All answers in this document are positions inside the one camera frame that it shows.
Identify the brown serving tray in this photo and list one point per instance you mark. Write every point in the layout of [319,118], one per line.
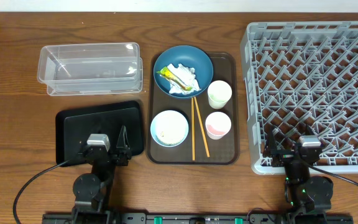
[223,151]

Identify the grey dishwasher rack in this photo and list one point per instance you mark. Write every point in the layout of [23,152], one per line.
[301,74]

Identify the right wooden chopstick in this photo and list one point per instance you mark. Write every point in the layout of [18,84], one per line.
[201,127]

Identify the white cup pink inside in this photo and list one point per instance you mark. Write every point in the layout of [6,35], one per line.
[218,124]

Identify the white cup green inside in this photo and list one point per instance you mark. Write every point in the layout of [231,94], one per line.
[219,93]

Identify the left wooden chopstick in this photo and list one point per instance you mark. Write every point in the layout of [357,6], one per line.
[192,130]

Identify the light blue small bowl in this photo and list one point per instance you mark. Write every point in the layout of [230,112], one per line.
[154,130]

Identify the wooden chopstick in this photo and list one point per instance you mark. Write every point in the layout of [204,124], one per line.
[192,130]
[201,127]

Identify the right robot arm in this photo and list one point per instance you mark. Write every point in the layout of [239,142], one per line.
[309,196]

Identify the dark blue plate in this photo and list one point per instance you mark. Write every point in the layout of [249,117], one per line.
[189,56]

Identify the yellow green snack wrapper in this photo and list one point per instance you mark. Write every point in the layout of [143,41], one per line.
[173,79]

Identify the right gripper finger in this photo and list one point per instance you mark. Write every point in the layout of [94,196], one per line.
[309,131]
[270,144]

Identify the white napkin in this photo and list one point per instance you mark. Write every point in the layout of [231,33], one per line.
[186,75]

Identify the black rectangular tray bin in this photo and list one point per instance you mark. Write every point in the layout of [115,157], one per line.
[73,128]

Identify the clear plastic waste bin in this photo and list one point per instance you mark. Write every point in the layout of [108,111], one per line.
[91,69]

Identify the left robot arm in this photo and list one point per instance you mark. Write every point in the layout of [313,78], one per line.
[92,189]

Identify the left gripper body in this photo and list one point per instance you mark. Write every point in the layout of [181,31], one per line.
[120,162]

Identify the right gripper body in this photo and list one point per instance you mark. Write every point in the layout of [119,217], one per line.
[288,156]

